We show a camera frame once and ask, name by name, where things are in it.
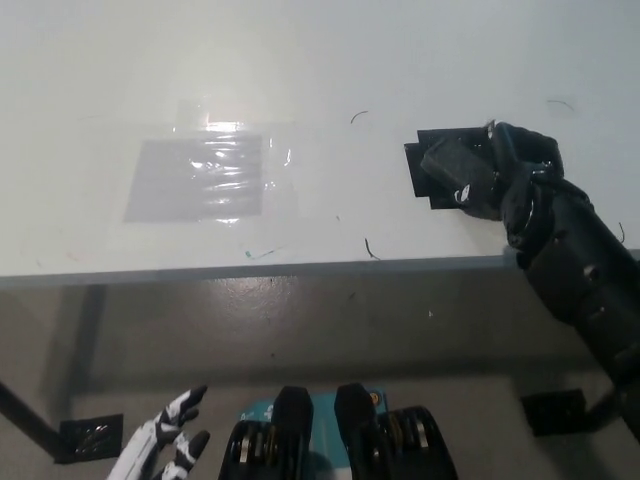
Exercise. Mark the black robot legs with teal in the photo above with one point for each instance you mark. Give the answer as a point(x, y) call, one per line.
point(295, 440)

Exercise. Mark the grey rectangular patch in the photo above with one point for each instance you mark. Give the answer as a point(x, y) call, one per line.
point(165, 185)

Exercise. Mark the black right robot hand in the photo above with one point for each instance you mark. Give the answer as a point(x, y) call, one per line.
point(525, 160)

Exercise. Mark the clear glossy tape film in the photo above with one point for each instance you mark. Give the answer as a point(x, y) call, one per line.
point(227, 150)

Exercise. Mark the grey table leg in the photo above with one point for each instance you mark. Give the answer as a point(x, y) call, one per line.
point(85, 330)

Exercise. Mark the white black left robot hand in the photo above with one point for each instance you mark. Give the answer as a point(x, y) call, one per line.
point(165, 440)

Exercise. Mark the dark grey whiteboard eraser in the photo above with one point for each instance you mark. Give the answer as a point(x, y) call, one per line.
point(452, 162)

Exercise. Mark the black table base bar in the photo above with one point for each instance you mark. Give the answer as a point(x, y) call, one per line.
point(27, 420)

